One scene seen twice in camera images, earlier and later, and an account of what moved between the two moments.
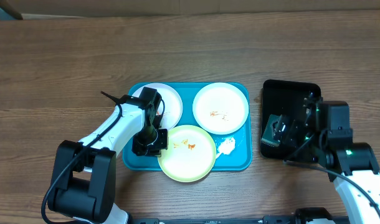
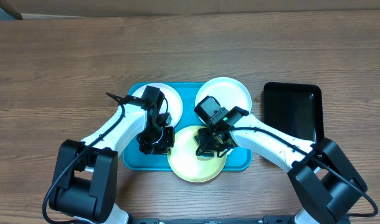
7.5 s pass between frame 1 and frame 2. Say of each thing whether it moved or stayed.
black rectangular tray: stayed
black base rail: stayed
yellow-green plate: moved
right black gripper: moved
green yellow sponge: moved
